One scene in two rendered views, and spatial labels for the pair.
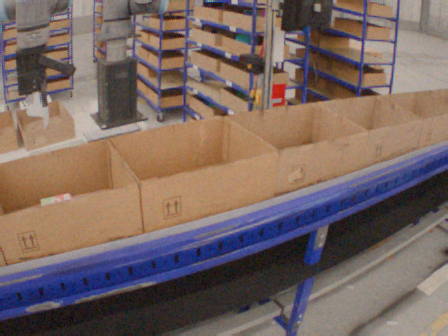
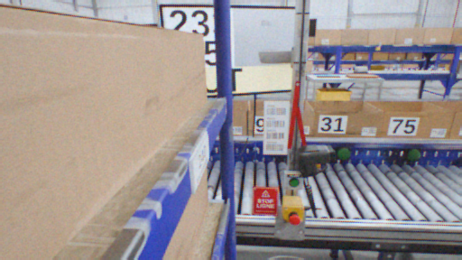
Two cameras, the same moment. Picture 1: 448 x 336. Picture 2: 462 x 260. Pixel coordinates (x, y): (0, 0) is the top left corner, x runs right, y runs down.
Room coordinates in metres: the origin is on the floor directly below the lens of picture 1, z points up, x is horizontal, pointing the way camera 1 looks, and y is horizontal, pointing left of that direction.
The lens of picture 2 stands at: (2.87, 0.12, 1.42)
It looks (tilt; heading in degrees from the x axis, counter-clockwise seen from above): 19 degrees down; 217
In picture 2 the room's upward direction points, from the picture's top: 1 degrees counter-clockwise
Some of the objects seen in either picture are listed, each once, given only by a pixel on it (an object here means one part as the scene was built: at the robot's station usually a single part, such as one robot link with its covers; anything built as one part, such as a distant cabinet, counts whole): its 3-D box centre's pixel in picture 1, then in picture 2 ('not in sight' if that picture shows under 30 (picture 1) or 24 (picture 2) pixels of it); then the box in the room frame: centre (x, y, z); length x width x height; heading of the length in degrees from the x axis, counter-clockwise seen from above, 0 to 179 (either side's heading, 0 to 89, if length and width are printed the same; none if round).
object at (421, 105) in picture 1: (418, 119); (218, 117); (1.67, -0.91, 0.97); 0.39 x 0.29 x 0.17; 121
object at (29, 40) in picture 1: (33, 38); not in sight; (0.90, 0.48, 1.40); 0.10 x 0.09 x 0.05; 31
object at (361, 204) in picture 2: not in sight; (351, 190); (1.68, -0.05, 0.72); 0.52 x 0.05 x 0.05; 31
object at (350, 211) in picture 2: not in sight; (338, 189); (1.71, -0.10, 0.72); 0.52 x 0.05 x 0.05; 31
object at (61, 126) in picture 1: (43, 123); not in sight; (1.82, 0.95, 0.80); 0.38 x 0.28 x 0.10; 37
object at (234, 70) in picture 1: (254, 73); not in sight; (2.83, -0.18, 0.79); 0.40 x 0.30 x 0.10; 32
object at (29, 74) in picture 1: (31, 69); not in sight; (0.90, 0.49, 1.32); 0.09 x 0.08 x 0.12; 121
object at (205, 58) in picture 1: (219, 59); not in sight; (3.24, 0.07, 0.79); 0.40 x 0.30 x 0.10; 32
